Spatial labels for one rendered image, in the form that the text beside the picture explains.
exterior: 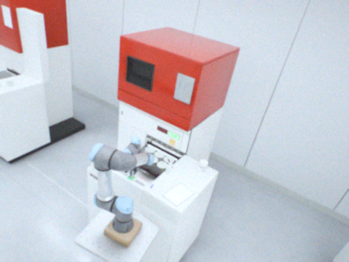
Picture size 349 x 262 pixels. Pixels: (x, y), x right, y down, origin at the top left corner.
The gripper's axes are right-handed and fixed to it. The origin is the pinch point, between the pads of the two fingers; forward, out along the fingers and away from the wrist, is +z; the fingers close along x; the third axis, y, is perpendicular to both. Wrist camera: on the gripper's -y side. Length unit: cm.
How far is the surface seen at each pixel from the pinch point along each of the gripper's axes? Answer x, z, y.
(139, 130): 38, 0, 59
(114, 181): 12.6, 10.6, -4.1
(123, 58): 60, -66, 54
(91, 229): -4.9, 15.3, -46.4
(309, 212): -142, 98, 194
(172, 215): -43.9, 7.5, -4.0
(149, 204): -23.3, 10.9, -4.0
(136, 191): -9.9, 6.0, -4.1
